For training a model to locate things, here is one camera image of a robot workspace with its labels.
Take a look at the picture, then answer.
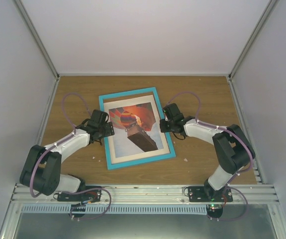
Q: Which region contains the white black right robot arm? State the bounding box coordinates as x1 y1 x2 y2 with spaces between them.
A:
160 103 255 202

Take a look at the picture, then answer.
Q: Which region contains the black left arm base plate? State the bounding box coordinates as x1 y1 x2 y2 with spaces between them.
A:
53 186 102 203

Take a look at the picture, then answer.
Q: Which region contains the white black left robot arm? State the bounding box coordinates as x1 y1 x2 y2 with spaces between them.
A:
19 110 114 201

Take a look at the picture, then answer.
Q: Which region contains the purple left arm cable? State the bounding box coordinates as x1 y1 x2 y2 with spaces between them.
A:
30 92 91 199

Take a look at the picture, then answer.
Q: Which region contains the aluminium corner post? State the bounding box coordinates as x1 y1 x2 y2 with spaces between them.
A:
13 0 60 81
228 0 279 81

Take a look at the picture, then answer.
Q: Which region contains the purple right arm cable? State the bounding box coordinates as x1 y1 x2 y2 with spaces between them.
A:
167 91 255 185

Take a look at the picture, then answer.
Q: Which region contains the turquoise picture frame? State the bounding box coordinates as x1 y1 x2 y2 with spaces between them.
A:
98 87 177 171

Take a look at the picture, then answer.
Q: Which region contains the aluminium corner post right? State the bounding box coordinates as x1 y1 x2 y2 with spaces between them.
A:
228 0 279 81

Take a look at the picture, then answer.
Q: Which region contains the grey slotted cable duct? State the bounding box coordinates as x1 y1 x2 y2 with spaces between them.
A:
21 204 207 215

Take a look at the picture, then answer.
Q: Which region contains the hot air balloon photo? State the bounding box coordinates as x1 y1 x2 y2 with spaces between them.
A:
108 102 158 152

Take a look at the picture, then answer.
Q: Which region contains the aluminium front rail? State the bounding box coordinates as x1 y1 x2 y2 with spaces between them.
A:
10 184 280 204

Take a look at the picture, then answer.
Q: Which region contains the aluminium corner post left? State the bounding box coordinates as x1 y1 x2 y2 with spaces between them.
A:
13 0 60 81

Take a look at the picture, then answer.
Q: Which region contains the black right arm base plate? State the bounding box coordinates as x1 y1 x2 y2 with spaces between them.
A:
183 186 233 203

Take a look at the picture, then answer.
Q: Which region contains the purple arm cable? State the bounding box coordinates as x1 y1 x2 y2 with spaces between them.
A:
30 92 91 199
167 91 255 185

